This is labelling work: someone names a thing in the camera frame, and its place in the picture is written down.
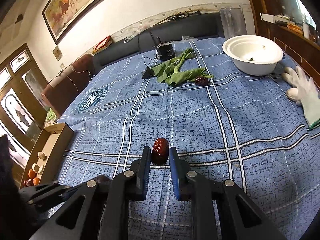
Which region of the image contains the white sugarcane slice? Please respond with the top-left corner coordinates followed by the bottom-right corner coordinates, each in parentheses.
top-left (31, 163), bottom-right (45, 174)

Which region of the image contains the white sugarcane piece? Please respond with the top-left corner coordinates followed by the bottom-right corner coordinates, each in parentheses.
top-left (37, 152), bottom-right (47, 160)

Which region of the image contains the small red date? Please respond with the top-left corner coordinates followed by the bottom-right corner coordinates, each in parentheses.
top-left (151, 138), bottom-right (169, 166)

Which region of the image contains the orange tangerine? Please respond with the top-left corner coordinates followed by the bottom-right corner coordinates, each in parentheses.
top-left (33, 177), bottom-right (40, 185)

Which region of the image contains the orange fruit in box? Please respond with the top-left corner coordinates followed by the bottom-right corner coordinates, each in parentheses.
top-left (28, 169), bottom-right (37, 179)

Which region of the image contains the cardboard box tray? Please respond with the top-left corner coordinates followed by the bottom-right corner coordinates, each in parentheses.
top-left (20, 123), bottom-right (74, 189)

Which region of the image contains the wooden door with glass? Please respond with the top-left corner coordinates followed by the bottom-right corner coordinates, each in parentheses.
top-left (0, 42), bottom-right (49, 170)

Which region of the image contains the green cloth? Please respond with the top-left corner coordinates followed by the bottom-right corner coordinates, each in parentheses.
top-left (43, 108), bottom-right (57, 127)

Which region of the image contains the brown armchair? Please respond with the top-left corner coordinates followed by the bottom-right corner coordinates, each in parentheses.
top-left (41, 54), bottom-right (95, 117)

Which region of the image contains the blue checked tablecloth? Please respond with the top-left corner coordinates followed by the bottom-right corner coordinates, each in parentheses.
top-left (57, 38), bottom-right (319, 239)

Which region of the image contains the dark date by vegetable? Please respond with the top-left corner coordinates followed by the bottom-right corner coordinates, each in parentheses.
top-left (195, 76), bottom-right (208, 87)

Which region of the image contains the white work glove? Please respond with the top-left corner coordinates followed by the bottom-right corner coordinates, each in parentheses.
top-left (281, 66), bottom-right (320, 129)

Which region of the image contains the small black adapter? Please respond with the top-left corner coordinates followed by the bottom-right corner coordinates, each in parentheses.
top-left (142, 67), bottom-right (154, 80)

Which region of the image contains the green leafy vegetable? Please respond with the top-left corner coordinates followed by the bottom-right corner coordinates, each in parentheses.
top-left (151, 48), bottom-right (213, 87)

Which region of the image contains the white bowl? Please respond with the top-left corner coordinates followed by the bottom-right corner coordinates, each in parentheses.
top-left (222, 35), bottom-right (284, 76)

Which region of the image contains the red book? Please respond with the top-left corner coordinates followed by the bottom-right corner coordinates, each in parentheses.
top-left (92, 36), bottom-right (113, 55)

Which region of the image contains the black electronic device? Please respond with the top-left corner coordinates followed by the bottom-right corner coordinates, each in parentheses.
top-left (150, 32), bottom-right (175, 61)

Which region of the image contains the dark blue sofa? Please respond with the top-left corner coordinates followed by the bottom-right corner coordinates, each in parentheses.
top-left (93, 12), bottom-right (224, 72)

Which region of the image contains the wooden sideboard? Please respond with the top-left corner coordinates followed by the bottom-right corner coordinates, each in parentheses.
top-left (249, 0), bottom-right (319, 84)

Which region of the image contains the framed painting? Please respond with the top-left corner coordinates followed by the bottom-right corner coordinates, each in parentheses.
top-left (42, 0), bottom-right (102, 44)

